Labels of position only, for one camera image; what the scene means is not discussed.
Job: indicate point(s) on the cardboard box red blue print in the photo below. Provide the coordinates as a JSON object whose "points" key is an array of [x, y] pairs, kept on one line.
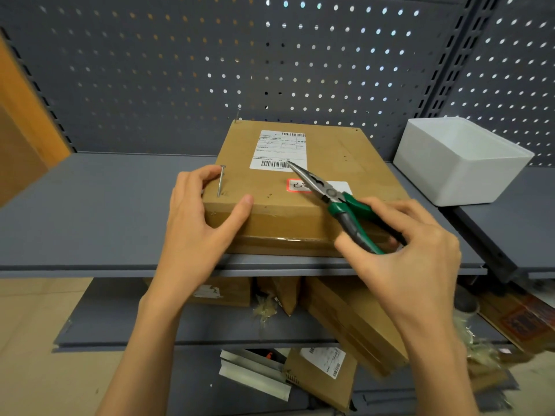
{"points": [[520, 320]]}

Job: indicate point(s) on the cardboard box barcode label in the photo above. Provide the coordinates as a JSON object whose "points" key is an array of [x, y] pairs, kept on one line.
{"points": [[303, 381]]}

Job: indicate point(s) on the cardboard box red lettering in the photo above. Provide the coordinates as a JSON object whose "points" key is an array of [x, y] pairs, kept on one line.
{"points": [[347, 324]]}

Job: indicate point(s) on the crumpled clear plastic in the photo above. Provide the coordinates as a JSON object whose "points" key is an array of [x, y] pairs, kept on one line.
{"points": [[477, 342]]}

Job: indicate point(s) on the grey slotted upright post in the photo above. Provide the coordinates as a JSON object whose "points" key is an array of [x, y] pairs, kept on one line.
{"points": [[39, 93], [460, 56]]}

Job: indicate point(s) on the brown cardboard box white labels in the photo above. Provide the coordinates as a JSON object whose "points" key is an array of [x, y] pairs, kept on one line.
{"points": [[347, 160]]}

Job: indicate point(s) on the white plastic bin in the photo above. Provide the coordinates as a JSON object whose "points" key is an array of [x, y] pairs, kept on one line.
{"points": [[468, 181]]}

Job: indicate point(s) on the cardboard box torn white sticker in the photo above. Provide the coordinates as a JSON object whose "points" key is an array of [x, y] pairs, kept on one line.
{"points": [[230, 292]]}

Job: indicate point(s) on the person's left hand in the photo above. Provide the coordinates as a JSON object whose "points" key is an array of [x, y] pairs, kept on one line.
{"points": [[191, 246]]}

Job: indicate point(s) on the person's right hand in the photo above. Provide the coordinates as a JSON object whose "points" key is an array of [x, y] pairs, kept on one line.
{"points": [[420, 272]]}

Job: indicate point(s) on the white flat strips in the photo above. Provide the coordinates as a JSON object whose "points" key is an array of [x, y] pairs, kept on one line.
{"points": [[251, 376]]}

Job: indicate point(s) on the brown wooden panel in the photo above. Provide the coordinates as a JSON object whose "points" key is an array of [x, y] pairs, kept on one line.
{"points": [[21, 138]]}

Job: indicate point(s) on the grey perforated back panel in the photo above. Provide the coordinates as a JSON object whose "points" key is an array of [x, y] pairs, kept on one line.
{"points": [[520, 82], [173, 73]]}

